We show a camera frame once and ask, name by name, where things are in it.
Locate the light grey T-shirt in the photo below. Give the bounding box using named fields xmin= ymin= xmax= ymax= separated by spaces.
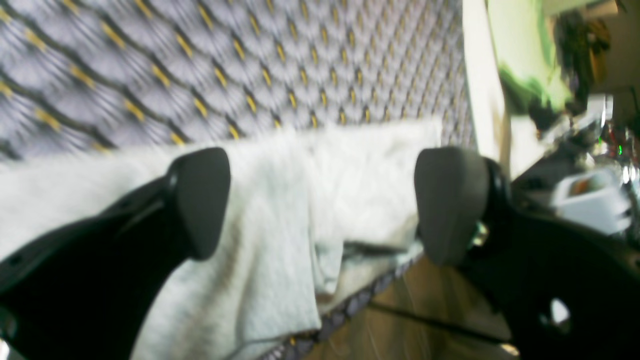
xmin=0 ymin=120 xmax=443 ymax=360

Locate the fan-patterned table cloth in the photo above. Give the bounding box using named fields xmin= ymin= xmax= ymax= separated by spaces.
xmin=0 ymin=0 xmax=476 ymax=360

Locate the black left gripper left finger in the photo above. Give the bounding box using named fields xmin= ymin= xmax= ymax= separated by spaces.
xmin=0 ymin=147 xmax=231 ymax=360

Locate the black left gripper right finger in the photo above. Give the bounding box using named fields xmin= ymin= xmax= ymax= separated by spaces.
xmin=414 ymin=146 xmax=640 ymax=360

